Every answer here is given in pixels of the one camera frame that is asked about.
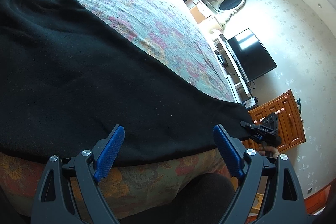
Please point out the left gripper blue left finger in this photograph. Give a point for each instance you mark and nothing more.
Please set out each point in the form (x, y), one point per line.
(106, 151)

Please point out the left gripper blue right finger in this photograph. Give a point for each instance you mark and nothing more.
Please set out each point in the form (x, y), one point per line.
(231, 150)

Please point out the black pants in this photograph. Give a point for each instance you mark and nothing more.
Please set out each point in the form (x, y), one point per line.
(67, 79)

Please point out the right hand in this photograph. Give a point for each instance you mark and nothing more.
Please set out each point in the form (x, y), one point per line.
(269, 155)

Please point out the wooden chest of drawers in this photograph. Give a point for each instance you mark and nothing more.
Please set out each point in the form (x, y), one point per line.
(290, 126)

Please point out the black flat television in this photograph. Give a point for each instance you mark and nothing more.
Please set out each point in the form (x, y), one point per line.
(253, 59)

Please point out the white tv stand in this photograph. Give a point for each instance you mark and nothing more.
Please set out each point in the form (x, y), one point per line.
(230, 68)

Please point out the white oval vanity mirror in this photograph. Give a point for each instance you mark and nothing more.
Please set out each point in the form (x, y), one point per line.
(226, 8)

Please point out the floral bedspread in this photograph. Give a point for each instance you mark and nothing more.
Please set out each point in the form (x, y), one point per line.
(166, 30)

